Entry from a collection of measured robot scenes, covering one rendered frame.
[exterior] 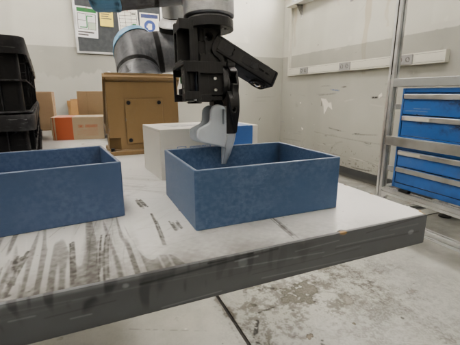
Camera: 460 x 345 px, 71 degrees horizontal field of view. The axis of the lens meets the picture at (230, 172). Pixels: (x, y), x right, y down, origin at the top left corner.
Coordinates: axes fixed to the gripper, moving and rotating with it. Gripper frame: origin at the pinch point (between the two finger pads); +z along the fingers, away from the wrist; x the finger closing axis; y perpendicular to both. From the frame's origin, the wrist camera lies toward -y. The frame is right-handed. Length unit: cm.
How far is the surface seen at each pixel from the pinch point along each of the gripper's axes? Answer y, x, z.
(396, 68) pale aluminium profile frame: -139, -91, -30
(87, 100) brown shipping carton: 21, -87, -14
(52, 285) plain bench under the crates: 23.3, 20.3, 6.9
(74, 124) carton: 26, -72, -5
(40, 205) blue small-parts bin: 25.4, 7.9, 3.0
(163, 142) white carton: 8.3, -8.3, -2.1
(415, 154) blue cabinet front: -139, -75, 17
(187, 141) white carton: 3.9, -8.8, -1.9
